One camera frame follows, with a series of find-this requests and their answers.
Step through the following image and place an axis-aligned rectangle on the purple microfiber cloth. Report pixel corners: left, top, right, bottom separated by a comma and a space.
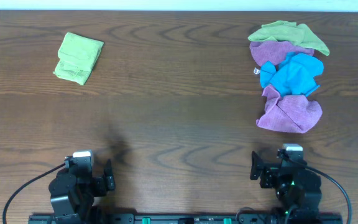
256, 85, 323, 134

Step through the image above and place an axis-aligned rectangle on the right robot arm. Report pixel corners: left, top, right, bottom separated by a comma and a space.
250, 149, 322, 223

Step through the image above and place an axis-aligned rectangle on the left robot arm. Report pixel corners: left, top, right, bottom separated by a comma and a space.
48, 157, 115, 223

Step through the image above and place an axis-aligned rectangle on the crumpled blue cloth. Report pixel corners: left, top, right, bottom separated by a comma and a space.
259, 53, 324, 97

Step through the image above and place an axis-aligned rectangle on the crumpled purple cloth in pile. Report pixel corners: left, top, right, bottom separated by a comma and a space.
249, 40, 314, 66

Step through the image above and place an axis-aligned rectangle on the folded green cloth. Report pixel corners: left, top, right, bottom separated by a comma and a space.
53, 32, 104, 85

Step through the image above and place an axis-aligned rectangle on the crumpled green cloth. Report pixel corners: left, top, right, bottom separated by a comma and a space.
248, 21, 330, 56

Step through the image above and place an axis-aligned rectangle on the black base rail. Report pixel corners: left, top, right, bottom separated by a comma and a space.
27, 213, 343, 224

